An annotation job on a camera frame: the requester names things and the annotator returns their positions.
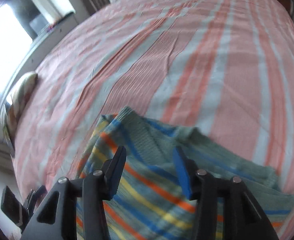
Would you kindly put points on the striped throw pillow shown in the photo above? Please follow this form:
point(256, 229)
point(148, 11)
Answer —
point(20, 95)

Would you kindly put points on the pink striped bed cover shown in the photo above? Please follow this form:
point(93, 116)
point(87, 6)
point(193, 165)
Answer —
point(225, 67)

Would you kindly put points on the striped knitted sweater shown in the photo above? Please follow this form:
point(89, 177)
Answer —
point(149, 203)

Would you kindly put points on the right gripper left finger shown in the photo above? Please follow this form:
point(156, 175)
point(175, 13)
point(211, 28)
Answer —
point(83, 198)

